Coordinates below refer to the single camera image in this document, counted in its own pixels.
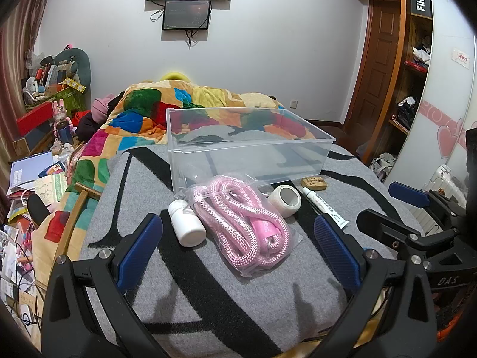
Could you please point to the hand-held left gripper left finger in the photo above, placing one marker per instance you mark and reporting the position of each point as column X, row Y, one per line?
column 142, row 248

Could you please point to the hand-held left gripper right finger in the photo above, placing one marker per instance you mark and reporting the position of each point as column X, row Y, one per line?
column 335, row 248

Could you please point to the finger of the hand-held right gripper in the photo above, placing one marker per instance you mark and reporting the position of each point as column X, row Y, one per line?
column 380, row 222
column 408, row 195

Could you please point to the white handbag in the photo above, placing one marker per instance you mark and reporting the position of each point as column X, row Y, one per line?
column 382, row 166

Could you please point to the white ointment tube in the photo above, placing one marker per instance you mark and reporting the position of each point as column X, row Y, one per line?
column 324, row 207

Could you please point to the white plastic bottle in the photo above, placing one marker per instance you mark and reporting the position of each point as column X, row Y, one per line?
column 188, row 225

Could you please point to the small brown wooden block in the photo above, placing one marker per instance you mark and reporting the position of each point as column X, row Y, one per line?
column 314, row 182

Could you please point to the white tape roll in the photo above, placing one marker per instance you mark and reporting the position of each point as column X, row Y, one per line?
column 283, row 203

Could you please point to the grey black patterned blanket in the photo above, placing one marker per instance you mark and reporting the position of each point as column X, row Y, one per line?
column 186, row 305

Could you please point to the wooden massage hammer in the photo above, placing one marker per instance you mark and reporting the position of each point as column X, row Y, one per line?
column 76, row 212

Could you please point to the white sliding door pink hearts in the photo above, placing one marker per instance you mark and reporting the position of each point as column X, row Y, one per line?
column 451, row 93

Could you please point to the pile of papers and books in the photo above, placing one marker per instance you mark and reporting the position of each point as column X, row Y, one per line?
column 22, row 238

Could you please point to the colourful patchwork blanket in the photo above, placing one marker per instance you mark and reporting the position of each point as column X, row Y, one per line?
column 138, row 123

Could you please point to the clear plastic storage box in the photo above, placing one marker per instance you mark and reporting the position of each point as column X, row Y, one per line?
column 246, row 156

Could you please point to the brown wooden door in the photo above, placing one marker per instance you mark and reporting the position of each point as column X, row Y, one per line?
column 376, row 67

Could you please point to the wooden wardrobe shelves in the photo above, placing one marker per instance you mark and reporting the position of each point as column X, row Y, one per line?
column 417, row 63

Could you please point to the dark clothes pile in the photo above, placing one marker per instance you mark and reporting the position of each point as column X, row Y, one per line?
column 89, row 125

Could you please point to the purple white booklet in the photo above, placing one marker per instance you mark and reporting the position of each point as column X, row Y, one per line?
column 29, row 169

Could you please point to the dark blue bottle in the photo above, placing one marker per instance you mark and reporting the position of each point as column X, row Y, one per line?
column 65, row 132

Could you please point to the pink knitted hat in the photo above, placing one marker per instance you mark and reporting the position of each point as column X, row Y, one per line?
column 102, row 106

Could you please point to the pink bunny figure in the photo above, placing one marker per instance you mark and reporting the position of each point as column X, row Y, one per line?
column 60, row 111

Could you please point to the green cardboard box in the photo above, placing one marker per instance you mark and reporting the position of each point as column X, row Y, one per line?
column 72, row 95

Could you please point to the red flat box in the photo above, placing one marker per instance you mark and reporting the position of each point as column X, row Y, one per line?
column 33, row 117

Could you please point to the yellow round cushion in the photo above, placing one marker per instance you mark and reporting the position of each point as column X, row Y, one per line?
column 174, row 76

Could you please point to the black box white print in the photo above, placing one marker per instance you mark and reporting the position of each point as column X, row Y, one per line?
column 420, row 3

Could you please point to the green plush neck pillow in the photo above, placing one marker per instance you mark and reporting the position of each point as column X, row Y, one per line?
column 80, row 63

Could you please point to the small black monitor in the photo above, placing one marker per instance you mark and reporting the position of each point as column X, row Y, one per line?
column 186, row 15

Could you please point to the striped curtain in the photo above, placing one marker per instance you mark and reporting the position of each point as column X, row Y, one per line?
column 18, row 44

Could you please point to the white wall socket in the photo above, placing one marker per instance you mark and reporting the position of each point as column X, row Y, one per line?
column 294, row 103

